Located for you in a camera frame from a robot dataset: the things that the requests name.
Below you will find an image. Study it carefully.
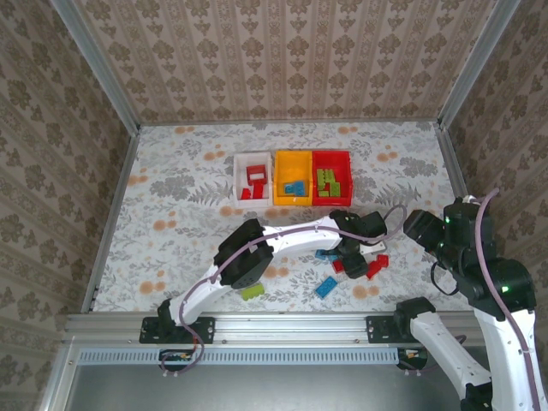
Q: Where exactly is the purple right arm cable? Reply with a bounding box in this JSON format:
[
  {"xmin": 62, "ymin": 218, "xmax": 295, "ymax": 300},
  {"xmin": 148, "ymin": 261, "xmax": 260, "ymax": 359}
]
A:
[{"xmin": 400, "ymin": 188, "xmax": 541, "ymax": 411}]

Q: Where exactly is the red plastic bin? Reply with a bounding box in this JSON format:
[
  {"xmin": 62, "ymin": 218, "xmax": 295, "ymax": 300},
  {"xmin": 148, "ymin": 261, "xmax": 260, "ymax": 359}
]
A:
[{"xmin": 311, "ymin": 149, "xmax": 354, "ymax": 207}]

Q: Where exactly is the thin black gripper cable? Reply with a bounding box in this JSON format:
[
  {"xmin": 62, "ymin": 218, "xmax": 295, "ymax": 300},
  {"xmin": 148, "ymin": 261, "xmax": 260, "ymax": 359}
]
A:
[{"xmin": 429, "ymin": 259, "xmax": 460, "ymax": 297}]

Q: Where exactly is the grey metal panel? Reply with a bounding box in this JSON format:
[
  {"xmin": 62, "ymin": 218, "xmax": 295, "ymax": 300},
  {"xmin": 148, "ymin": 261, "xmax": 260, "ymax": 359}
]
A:
[{"xmin": 63, "ymin": 345, "xmax": 472, "ymax": 411}]

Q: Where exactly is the aluminium frame post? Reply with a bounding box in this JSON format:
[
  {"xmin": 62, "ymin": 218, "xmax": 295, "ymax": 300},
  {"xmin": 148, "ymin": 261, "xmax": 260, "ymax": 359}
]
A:
[
  {"xmin": 438, "ymin": 0, "xmax": 522, "ymax": 129},
  {"xmin": 37, "ymin": 342, "xmax": 80, "ymax": 411},
  {"xmin": 50, "ymin": 0, "xmax": 141, "ymax": 132}
]

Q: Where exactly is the aluminium back rail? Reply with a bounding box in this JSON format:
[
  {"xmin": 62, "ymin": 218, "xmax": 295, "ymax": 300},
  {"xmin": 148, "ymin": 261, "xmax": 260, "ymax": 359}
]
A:
[{"xmin": 137, "ymin": 118, "xmax": 442, "ymax": 128}]

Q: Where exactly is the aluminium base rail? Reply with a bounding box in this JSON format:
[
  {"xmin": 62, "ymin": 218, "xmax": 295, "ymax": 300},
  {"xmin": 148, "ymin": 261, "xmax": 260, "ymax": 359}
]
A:
[{"xmin": 63, "ymin": 311, "xmax": 521, "ymax": 344}]

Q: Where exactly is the aluminium side rail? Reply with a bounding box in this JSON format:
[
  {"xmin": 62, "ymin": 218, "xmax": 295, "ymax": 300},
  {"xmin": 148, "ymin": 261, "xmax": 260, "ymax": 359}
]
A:
[
  {"xmin": 80, "ymin": 126, "xmax": 141, "ymax": 313},
  {"xmin": 432, "ymin": 122, "xmax": 476, "ymax": 215}
]

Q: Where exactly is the black connector board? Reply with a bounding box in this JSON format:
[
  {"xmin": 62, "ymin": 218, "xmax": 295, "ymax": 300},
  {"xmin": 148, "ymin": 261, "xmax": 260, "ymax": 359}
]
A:
[
  {"xmin": 396, "ymin": 347, "xmax": 430, "ymax": 371},
  {"xmin": 158, "ymin": 348, "xmax": 200, "ymax": 372}
]

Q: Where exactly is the white plastic bin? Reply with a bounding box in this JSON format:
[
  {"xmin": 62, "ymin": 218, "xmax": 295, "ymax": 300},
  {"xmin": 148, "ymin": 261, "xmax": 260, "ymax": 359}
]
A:
[{"xmin": 233, "ymin": 152, "xmax": 274, "ymax": 210}]

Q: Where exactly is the yellow plastic bin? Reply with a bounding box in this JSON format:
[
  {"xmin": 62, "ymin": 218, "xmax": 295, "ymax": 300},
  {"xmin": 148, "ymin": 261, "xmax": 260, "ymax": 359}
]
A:
[{"xmin": 272, "ymin": 149, "xmax": 313, "ymax": 207}]

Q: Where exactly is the grey slotted cable duct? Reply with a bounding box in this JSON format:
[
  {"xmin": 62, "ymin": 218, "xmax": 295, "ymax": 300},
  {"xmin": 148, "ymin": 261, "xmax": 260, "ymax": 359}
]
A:
[{"xmin": 79, "ymin": 347, "xmax": 400, "ymax": 366}]

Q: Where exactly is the aluminium lower frame post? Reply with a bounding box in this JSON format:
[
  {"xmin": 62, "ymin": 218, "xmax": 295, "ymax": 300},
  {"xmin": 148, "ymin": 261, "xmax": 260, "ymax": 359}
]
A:
[{"xmin": 37, "ymin": 342, "xmax": 80, "ymax": 411}]

